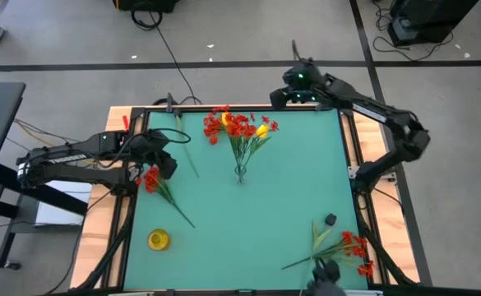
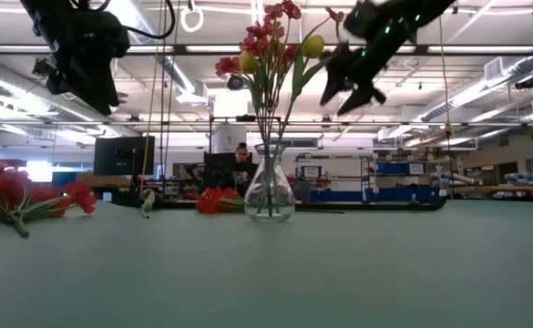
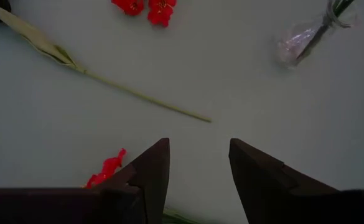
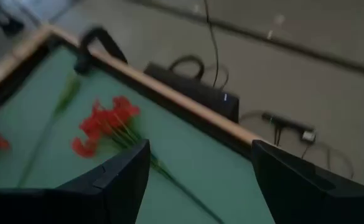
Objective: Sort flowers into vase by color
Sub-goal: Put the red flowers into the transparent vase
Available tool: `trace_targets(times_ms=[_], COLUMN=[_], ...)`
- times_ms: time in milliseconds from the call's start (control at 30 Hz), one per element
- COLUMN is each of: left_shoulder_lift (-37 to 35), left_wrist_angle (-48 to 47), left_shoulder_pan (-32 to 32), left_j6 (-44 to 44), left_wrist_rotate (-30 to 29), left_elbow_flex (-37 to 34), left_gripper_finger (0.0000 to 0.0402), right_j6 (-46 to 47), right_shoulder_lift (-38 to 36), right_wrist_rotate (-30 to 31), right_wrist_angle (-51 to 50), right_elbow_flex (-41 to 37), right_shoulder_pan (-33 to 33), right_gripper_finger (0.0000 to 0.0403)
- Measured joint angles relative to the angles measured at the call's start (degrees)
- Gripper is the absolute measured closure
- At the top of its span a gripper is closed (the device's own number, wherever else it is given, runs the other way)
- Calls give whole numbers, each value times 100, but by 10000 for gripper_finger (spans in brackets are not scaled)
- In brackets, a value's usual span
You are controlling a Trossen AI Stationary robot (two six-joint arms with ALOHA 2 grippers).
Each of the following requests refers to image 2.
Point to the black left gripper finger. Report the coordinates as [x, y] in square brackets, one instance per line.
[104, 102]

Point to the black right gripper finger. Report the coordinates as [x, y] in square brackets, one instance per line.
[335, 89]
[356, 100]

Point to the red blossom spray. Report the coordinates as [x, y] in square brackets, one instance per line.
[257, 32]

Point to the red artificial flower bunch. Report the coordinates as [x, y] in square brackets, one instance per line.
[211, 200]
[2, 191]

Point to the clear glass vase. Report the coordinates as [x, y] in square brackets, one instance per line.
[257, 200]

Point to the grey background robot arm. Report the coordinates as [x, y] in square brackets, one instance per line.
[528, 177]
[453, 178]

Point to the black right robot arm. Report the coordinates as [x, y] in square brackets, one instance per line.
[407, 18]

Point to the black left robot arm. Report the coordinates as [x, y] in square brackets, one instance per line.
[43, 9]

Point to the black monitor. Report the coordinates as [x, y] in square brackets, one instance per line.
[218, 164]
[124, 156]

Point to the cardboard box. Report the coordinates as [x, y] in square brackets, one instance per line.
[104, 181]

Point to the blue bin shelf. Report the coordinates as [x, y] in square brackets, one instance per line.
[384, 193]

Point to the round black ceiling fixture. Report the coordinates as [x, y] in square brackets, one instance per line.
[235, 82]

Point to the short green leaf stem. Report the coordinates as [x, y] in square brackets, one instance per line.
[148, 198]

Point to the red storage bins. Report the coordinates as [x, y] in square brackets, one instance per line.
[13, 163]

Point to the person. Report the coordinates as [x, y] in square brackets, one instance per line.
[242, 157]

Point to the white cylinder tank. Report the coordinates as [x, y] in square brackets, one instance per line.
[229, 139]

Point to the wooden workbench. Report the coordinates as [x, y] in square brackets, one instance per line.
[512, 188]

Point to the green table mat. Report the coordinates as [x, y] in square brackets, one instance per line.
[266, 273]

